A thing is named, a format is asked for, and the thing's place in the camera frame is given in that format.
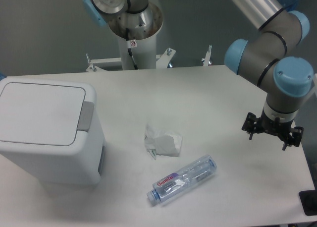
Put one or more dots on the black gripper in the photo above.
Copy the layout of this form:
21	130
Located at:
275	127

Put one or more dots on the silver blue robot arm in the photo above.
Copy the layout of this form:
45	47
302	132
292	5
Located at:
264	62

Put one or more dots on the white trash can body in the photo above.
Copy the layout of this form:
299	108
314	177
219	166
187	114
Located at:
79	163

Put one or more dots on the white trash can lid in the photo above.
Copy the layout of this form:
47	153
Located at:
41	112

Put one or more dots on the black device at table edge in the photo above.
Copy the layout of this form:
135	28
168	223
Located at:
309	202

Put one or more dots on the crumpled white paper wrapper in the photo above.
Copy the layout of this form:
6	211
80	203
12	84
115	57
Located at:
162	142

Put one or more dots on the empty clear plastic bottle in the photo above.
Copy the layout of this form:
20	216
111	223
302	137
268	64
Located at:
181	180

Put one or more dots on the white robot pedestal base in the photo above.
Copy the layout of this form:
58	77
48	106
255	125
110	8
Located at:
137	39

